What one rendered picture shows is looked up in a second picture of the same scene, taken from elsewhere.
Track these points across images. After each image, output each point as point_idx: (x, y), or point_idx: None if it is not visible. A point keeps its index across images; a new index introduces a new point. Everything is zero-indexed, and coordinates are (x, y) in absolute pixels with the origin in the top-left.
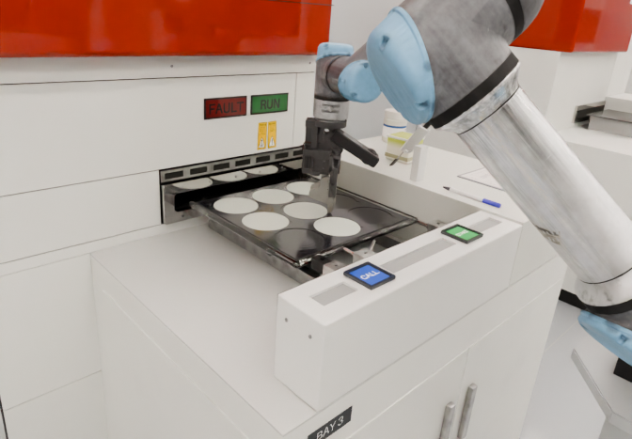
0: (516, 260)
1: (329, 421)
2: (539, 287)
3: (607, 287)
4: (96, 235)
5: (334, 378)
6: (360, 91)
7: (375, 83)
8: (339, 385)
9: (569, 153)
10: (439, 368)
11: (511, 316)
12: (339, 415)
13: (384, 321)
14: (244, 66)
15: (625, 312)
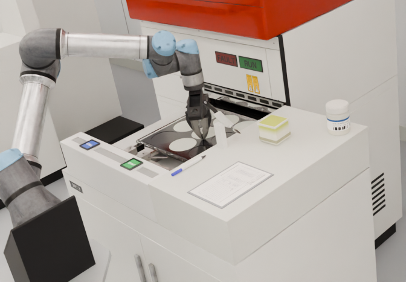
0: (154, 208)
1: (75, 183)
2: (198, 261)
3: None
4: (185, 101)
5: (69, 166)
6: (144, 71)
7: (145, 69)
8: (73, 172)
9: (19, 110)
10: (121, 222)
11: (171, 252)
12: (78, 186)
13: (80, 162)
14: (231, 37)
15: None
